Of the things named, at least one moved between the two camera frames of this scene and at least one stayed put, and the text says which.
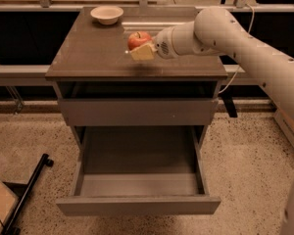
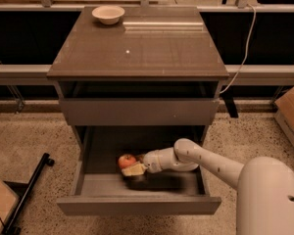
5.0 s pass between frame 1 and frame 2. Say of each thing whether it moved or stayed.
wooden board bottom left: stayed
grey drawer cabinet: stayed
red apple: moved
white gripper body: moved
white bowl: stayed
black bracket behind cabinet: stayed
